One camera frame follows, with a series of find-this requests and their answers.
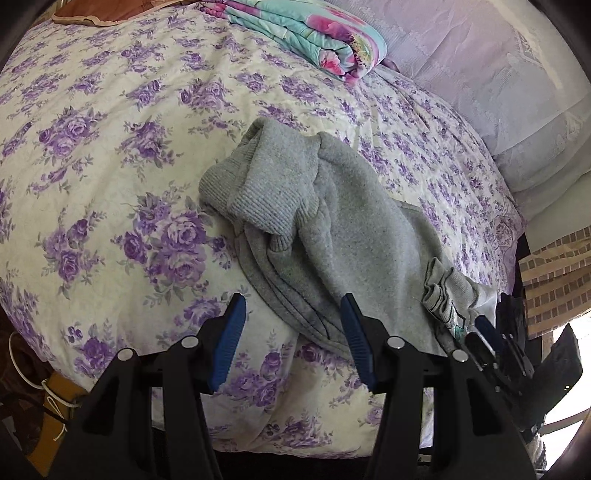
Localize grey sweatpants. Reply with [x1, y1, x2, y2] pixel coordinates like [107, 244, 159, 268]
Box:
[199, 118, 498, 357]

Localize beige checkered curtain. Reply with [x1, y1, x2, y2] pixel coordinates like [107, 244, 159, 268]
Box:
[519, 227, 591, 338]

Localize purple floral bedspread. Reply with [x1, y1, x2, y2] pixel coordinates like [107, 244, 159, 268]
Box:
[1, 6, 525, 458]

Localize folded teal floral quilt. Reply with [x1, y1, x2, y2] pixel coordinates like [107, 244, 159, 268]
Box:
[201, 1, 388, 84]

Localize brown orange pillow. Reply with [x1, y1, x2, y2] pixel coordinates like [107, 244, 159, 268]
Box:
[51, 0, 183, 27]

